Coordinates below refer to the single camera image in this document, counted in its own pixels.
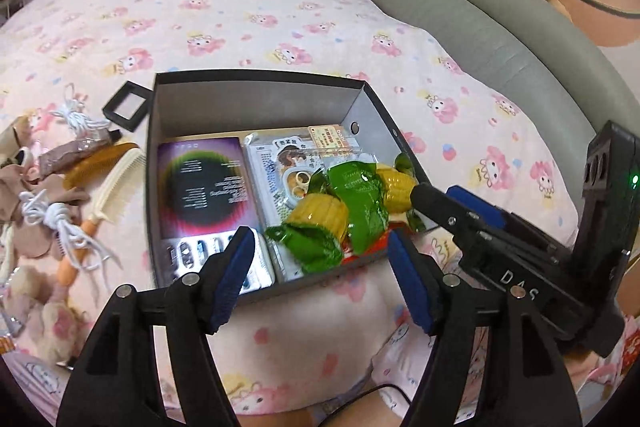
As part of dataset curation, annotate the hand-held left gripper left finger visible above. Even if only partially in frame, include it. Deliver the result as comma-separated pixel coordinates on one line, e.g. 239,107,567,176
55,226,256,427

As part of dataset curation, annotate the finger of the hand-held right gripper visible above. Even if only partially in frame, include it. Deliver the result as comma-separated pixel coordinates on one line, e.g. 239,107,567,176
446,186,573,254
410,183,506,254

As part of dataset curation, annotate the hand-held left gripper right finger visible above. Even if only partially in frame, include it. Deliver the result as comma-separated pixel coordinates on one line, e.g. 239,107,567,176
387,227,583,427

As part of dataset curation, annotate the green corn packet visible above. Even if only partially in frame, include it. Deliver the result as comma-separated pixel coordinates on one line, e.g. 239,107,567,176
325,152,426,254
265,192,351,276

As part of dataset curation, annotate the black cardboard box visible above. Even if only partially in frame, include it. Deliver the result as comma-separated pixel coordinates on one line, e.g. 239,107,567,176
145,69,436,308

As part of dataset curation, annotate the blue pill blister pack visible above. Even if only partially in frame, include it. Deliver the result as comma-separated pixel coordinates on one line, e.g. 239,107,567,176
162,227,276,296

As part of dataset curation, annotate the red white card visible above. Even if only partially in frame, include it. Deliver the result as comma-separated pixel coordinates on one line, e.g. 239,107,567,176
340,249,386,266

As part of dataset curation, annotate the clear sticker packet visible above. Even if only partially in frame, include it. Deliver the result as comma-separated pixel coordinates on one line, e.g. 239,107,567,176
242,129,362,280

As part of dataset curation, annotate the small yellow card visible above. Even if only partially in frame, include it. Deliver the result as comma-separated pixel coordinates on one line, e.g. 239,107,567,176
307,124,347,154

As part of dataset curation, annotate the cream comb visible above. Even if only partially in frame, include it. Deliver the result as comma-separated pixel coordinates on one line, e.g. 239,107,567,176
87,148,148,228

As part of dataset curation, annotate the brown comb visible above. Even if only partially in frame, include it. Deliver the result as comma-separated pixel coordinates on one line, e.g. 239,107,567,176
62,142,142,190

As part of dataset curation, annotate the grey green sofa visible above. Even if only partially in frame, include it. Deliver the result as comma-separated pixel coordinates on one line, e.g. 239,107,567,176
355,0,640,230

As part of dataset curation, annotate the fluffy cream pink plush toy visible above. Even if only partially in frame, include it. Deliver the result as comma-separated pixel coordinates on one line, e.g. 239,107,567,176
0,264,96,365

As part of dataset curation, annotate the brown foil packet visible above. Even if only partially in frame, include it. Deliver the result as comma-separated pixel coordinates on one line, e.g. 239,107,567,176
37,129,123,176

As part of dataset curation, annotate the brown sock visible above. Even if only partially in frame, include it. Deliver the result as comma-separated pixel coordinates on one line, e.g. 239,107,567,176
0,167,91,258

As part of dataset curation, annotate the pink printed pajamas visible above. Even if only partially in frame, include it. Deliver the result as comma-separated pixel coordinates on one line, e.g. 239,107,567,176
0,322,640,427

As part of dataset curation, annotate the pink printed blanket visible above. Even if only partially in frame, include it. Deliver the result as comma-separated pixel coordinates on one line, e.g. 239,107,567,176
0,0,581,418

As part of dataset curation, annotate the dark booklet with pink ring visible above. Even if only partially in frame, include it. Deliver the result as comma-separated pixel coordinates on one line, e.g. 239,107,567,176
156,137,262,244

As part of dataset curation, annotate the black cable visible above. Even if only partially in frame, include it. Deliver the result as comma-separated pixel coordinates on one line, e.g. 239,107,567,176
320,384,417,427

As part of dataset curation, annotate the white cable bundle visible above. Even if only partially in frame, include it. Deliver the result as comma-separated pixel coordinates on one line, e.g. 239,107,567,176
20,189,121,279

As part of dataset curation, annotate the small black frame box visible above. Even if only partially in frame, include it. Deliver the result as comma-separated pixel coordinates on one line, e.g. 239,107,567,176
101,80,151,132

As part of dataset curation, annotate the white knotted cord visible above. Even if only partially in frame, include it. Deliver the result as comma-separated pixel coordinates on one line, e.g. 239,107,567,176
47,84,111,140

